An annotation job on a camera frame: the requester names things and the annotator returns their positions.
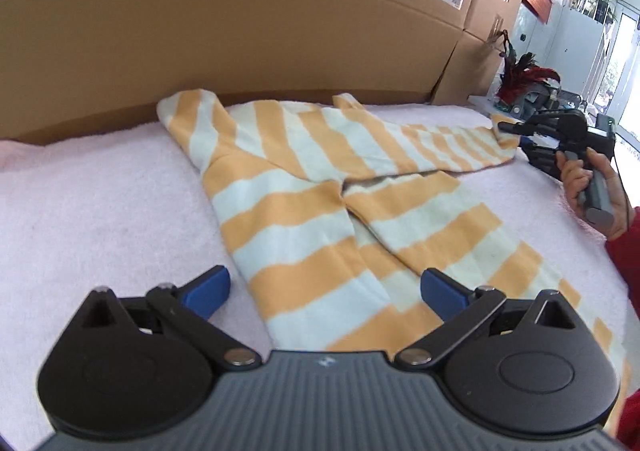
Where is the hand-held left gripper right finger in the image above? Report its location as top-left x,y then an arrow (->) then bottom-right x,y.
395,267 -> 581,373

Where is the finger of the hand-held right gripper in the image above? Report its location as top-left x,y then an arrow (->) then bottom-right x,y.
520,138 -> 566,179
496,117 -> 561,138

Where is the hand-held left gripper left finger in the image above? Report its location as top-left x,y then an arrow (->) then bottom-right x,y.
80,265 -> 261,372

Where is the orange white striped garment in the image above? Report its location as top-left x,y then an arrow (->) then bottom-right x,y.
156,88 -> 628,412

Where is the person's right hand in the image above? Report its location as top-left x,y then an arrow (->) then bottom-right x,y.
556,148 -> 633,239

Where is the grey metal device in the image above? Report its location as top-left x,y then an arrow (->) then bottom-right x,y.
510,84 -> 556,117

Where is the red feather decoration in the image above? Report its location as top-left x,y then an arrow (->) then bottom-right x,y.
495,31 -> 561,107

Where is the glass door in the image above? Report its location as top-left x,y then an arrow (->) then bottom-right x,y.
597,0 -> 640,152

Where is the small plain cardboard box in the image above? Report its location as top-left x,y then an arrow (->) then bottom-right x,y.
430,28 -> 508,107

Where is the white cabinet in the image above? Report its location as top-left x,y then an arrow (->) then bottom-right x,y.
515,1 -> 608,107

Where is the pink fluffy blanket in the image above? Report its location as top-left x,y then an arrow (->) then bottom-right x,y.
0,101 -> 640,451

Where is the large cardboard box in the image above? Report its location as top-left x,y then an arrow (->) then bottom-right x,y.
0,0 -> 536,147

